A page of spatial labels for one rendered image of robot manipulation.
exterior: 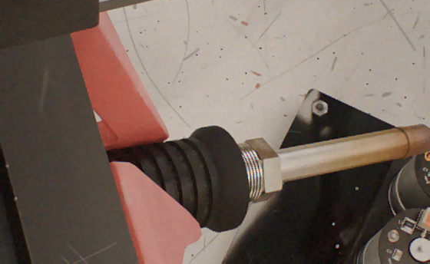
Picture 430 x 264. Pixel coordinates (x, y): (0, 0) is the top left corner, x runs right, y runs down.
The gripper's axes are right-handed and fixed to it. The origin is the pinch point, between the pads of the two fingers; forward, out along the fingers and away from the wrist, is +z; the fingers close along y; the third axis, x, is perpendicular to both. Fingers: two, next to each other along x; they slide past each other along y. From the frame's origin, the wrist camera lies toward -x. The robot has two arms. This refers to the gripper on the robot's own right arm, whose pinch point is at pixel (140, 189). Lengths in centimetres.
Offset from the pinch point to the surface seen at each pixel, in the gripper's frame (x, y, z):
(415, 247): -3.0, -2.5, 9.4
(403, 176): -3.1, -0.1, 11.6
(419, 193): -3.5, -0.9, 10.5
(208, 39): 2.5, 8.4, 13.6
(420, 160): -4.0, -0.1, 10.0
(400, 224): -2.9, -1.7, 9.4
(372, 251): -1.5, -2.1, 10.2
